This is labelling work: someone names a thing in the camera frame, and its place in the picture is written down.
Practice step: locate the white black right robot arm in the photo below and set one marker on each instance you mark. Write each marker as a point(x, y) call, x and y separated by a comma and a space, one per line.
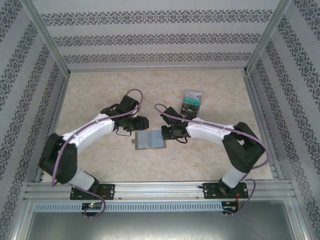
point(207, 131)

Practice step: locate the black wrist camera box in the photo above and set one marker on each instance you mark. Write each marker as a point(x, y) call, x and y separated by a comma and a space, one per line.
point(128, 103)
point(172, 116)

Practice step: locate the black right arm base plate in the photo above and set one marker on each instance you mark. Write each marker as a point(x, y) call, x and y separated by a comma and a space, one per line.
point(210, 190)

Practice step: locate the aluminium mounting rail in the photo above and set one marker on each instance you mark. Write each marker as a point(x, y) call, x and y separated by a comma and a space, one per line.
point(160, 190)

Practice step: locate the grey card holder clear sleeves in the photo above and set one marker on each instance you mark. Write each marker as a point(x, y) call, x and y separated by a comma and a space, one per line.
point(150, 140)

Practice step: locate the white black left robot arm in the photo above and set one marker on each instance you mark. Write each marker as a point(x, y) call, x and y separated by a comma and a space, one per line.
point(90, 128)

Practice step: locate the aluminium frame post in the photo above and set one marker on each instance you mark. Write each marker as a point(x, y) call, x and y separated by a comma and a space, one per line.
point(50, 37)
point(265, 37)

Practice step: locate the grey sheet metal panel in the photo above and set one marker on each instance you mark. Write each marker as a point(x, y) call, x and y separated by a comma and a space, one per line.
point(160, 227)

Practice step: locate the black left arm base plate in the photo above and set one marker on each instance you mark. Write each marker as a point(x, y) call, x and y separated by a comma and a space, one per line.
point(108, 191)

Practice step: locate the small circuit board green light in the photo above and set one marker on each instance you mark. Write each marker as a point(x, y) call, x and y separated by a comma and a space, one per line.
point(92, 205)

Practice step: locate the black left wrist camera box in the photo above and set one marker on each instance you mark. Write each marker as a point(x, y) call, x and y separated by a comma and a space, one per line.
point(128, 103)

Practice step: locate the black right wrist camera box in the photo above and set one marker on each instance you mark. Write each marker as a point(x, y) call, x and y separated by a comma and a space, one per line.
point(172, 116)

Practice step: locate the aluminium side rail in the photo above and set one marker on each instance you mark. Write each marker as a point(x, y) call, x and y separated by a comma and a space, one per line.
point(258, 112)
point(56, 112)

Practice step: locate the black VIP card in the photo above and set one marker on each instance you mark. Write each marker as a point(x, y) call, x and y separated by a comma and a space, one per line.
point(192, 110)

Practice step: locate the silver credit card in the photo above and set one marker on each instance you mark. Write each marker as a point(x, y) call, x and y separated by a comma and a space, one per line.
point(192, 93)

